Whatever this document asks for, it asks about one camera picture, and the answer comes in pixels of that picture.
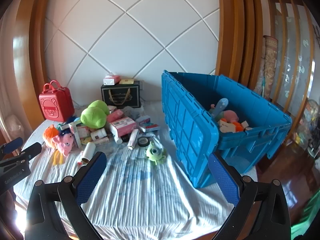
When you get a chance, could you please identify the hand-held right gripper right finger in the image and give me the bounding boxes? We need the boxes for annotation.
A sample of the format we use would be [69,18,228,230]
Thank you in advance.
[208,152,292,240]

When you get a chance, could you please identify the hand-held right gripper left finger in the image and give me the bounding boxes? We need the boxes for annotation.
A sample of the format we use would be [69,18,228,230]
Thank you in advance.
[25,152,108,240]

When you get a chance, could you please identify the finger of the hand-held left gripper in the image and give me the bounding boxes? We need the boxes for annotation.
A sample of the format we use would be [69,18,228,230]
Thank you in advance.
[0,142,42,167]
[0,137,23,156]

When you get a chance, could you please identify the pink pony plush orange mane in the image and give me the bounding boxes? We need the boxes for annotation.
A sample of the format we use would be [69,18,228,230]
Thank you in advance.
[42,124,76,157]

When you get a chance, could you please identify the white bottle brown label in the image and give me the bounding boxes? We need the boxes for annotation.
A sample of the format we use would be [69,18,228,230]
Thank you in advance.
[90,128,107,141]

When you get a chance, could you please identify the blue plastic container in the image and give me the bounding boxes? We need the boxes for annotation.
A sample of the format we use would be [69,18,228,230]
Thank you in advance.
[161,70,292,188]

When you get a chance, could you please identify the white lint roller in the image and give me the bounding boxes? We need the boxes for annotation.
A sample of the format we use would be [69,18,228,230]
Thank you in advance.
[77,142,96,165]

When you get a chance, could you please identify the yellow plastic toy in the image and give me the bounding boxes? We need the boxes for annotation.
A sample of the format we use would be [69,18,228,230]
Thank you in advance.
[52,149,63,166]

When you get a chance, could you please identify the long white medicine box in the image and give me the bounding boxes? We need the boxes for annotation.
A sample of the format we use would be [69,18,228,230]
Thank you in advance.
[69,122,83,148]

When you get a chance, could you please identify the white cardboard box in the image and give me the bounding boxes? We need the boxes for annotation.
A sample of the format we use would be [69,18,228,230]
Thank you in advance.
[219,119,237,133]

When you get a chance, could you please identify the red toy suitcase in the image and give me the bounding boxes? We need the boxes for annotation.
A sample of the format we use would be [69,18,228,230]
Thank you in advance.
[39,80,75,122]

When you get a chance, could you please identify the green plush toy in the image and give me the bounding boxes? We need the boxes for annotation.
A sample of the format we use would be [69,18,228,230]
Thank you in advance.
[80,100,110,128]

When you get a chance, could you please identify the large pink white tissue pack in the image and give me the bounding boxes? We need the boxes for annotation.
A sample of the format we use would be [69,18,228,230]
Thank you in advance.
[109,117,137,137]

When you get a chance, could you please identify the pink plush toy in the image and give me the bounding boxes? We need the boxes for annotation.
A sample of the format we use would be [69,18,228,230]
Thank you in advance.
[222,110,240,123]

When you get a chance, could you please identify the white curtain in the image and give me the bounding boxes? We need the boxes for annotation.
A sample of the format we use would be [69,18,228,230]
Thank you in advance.
[0,15,34,143]

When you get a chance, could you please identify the green one-eyed monster plush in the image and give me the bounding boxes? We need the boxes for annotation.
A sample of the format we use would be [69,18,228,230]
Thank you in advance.
[146,141,167,165]

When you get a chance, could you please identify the grey blue plush toy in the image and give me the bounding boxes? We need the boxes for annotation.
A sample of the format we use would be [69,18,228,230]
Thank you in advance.
[212,97,229,118]

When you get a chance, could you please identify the blue pink flat box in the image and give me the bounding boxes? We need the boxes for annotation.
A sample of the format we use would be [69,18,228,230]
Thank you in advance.
[139,122,161,132]

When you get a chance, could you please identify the white blue flat box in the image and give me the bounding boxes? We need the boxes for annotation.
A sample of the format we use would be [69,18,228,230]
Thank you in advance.
[136,115,152,125]

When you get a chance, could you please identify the black gift bag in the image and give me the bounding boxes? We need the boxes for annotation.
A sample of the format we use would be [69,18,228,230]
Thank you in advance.
[101,80,142,109]

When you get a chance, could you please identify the green cloth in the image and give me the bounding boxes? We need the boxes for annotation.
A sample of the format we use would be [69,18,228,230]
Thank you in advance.
[291,189,320,240]

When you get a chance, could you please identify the pile of colourful bags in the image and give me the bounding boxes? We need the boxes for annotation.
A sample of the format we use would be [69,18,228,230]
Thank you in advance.
[294,99,320,158]

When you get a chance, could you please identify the small pink tissue pack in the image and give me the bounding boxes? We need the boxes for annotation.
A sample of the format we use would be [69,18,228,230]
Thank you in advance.
[103,75,121,85]

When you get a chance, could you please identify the rolled patterned carpet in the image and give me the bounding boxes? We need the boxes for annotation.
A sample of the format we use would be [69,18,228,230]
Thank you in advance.
[253,35,278,101]

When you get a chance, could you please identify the wooden frosted glass screen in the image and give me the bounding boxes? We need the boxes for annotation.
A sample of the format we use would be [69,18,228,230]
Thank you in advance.
[265,0,320,123]

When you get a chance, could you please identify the padded headboard wooden frame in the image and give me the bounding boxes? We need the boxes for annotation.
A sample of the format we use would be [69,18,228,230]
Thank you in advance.
[12,0,266,130]

